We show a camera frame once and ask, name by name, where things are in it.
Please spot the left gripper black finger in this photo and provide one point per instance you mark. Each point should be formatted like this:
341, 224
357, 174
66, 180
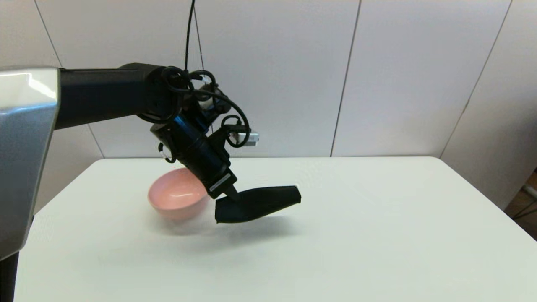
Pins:
232, 194

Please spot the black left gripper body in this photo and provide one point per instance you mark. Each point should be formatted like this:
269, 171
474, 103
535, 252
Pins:
214, 174

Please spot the black cloth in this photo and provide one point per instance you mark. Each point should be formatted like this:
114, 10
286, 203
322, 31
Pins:
260, 203

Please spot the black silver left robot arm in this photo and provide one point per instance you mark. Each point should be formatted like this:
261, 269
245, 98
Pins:
100, 96

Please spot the pink plastic bowl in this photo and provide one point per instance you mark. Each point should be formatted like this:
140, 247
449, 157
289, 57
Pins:
176, 197

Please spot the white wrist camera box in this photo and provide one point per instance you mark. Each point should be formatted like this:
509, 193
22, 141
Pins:
253, 138

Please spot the grey metal furniture frame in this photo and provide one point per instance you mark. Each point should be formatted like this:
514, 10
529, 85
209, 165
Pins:
529, 192

